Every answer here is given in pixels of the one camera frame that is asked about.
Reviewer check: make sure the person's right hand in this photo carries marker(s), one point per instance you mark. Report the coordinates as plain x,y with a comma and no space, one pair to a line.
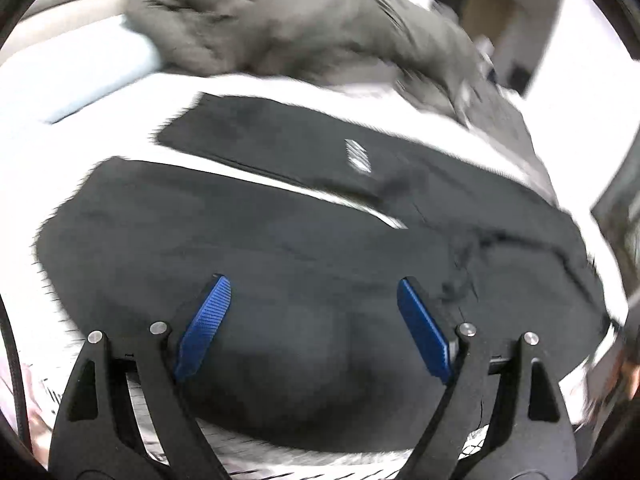
617,377

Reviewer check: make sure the white hexagon-pattern bed mattress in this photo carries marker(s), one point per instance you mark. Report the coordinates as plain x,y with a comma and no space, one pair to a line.
100,135

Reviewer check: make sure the beige headboard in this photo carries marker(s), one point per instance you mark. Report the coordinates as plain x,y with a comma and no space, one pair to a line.
60,25

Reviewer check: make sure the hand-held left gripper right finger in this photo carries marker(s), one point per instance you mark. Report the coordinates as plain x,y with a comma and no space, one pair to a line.
422,330

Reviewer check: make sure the brown door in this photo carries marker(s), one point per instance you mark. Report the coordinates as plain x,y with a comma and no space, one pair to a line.
492,15

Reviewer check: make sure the grey duvet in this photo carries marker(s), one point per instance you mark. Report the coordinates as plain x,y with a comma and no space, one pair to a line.
300,25

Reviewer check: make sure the black pants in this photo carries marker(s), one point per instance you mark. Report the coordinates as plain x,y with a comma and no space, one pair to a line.
300,260

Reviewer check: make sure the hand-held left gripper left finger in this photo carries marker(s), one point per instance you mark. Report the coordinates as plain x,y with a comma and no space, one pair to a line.
202,327

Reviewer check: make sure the light blue pillow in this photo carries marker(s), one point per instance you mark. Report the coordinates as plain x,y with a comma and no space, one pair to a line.
90,75

